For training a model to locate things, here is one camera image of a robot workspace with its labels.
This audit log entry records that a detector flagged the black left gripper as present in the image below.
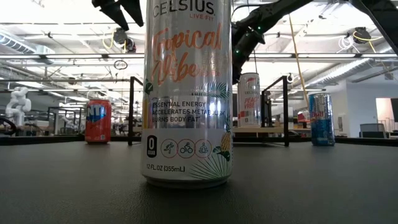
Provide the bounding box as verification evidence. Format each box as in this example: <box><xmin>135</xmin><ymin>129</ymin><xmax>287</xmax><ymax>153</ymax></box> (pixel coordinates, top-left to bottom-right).
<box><xmin>91</xmin><ymin>0</ymin><xmax>145</xmax><ymax>32</ymax></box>

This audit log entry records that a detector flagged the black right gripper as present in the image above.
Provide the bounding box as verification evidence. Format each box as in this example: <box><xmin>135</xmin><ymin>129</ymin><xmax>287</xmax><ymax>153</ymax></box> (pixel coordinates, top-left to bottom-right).
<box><xmin>231</xmin><ymin>28</ymin><xmax>266</xmax><ymax>85</ymax></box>

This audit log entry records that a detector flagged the Celsius Peach Vibe can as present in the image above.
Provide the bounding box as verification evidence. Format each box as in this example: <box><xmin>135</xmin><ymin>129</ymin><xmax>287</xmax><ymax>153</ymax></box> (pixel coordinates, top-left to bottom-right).
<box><xmin>237</xmin><ymin>72</ymin><xmax>262</xmax><ymax>128</ymax></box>

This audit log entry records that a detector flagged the Celsius Tropical Vibe can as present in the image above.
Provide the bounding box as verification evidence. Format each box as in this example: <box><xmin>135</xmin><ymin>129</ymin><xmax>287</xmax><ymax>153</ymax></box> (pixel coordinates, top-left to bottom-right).
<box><xmin>141</xmin><ymin>0</ymin><xmax>233</xmax><ymax>190</ymax></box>

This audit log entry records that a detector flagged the blue silver Red Bull can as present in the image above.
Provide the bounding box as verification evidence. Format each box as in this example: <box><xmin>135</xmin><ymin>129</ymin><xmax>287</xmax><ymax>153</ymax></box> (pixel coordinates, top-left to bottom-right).
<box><xmin>308</xmin><ymin>92</ymin><xmax>336</xmax><ymax>147</ymax></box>

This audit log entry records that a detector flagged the red soda can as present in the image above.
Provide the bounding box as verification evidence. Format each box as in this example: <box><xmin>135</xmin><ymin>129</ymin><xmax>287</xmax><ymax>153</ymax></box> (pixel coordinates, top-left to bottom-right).
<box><xmin>84</xmin><ymin>99</ymin><xmax>113</xmax><ymax>144</ymax></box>

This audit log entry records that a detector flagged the ceiling light strip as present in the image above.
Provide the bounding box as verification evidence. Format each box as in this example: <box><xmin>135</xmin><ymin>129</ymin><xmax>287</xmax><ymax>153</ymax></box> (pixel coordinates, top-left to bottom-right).
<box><xmin>248</xmin><ymin>52</ymin><xmax>398</xmax><ymax>59</ymax></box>
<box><xmin>0</xmin><ymin>53</ymin><xmax>146</xmax><ymax>60</ymax></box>

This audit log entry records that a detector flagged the black background rack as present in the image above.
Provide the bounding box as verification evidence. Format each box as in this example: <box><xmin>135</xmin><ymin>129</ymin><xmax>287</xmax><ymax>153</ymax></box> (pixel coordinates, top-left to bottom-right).
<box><xmin>47</xmin><ymin>106</ymin><xmax>85</xmax><ymax>135</ymax></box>

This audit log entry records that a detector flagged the grey office chair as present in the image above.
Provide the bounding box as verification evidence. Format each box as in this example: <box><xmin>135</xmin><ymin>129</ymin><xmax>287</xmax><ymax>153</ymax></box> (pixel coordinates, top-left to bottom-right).
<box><xmin>359</xmin><ymin>123</ymin><xmax>388</xmax><ymax>139</ymax></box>

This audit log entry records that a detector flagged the black table mat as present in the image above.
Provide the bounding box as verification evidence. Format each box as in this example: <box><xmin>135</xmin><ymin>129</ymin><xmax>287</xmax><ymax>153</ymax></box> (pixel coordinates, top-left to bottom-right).
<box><xmin>0</xmin><ymin>136</ymin><xmax>398</xmax><ymax>224</ymax></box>

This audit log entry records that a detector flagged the ceiling cable reel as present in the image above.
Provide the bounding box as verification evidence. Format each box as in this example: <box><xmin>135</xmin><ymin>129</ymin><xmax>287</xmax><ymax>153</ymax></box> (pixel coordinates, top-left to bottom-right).
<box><xmin>337</xmin><ymin>26</ymin><xmax>385</xmax><ymax>54</ymax></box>
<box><xmin>102</xmin><ymin>27</ymin><xmax>137</xmax><ymax>54</ymax></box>

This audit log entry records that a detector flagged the black hanging ring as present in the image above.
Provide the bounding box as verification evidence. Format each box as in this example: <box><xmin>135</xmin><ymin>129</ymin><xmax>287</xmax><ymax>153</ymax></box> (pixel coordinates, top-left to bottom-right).
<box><xmin>113</xmin><ymin>59</ymin><xmax>129</xmax><ymax>71</ymax></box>

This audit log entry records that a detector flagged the wooden shelf with black frame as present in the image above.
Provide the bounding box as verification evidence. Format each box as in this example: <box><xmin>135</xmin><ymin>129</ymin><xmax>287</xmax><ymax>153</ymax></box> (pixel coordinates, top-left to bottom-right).
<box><xmin>127</xmin><ymin>75</ymin><xmax>290</xmax><ymax>147</ymax></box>

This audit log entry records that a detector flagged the yellow hanging cable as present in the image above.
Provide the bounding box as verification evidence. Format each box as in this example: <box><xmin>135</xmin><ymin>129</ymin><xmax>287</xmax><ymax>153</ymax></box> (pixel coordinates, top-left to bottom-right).
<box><xmin>288</xmin><ymin>14</ymin><xmax>310</xmax><ymax>108</ymax></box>

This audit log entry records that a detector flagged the silver ceiling duct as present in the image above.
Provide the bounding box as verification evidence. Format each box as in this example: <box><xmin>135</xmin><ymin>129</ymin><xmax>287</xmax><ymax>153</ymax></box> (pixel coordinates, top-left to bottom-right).
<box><xmin>306</xmin><ymin>46</ymin><xmax>398</xmax><ymax>90</ymax></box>
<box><xmin>0</xmin><ymin>30</ymin><xmax>56</xmax><ymax>56</ymax></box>

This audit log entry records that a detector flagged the black metal table frame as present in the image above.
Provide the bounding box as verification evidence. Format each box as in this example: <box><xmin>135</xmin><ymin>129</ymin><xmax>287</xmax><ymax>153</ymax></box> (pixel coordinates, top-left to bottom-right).
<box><xmin>0</xmin><ymin>134</ymin><xmax>398</xmax><ymax>147</ymax></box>

